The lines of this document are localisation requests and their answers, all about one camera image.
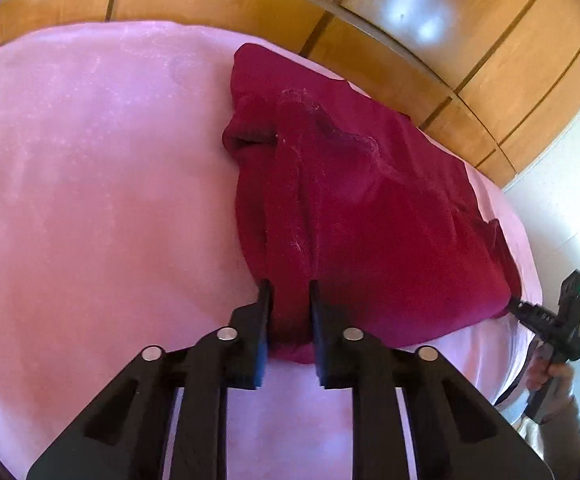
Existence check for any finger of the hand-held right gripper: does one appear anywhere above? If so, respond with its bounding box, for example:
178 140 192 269
506 298 541 330

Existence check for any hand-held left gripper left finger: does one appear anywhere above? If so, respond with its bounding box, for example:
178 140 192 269
26 279 275 480

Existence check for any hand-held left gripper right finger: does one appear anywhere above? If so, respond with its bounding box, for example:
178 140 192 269
309 279 555 480

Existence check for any dark red garment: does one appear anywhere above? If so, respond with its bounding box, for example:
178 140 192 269
221 42 524 366

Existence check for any person's right forearm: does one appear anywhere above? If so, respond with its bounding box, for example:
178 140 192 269
514 391 580 480

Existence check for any person's right hand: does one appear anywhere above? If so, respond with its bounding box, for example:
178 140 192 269
524 342 577 397

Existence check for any pink blanket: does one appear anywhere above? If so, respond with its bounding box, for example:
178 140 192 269
0 20 545 480

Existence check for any wooden wardrobe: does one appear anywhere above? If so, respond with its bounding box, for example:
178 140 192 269
0 0 580 192

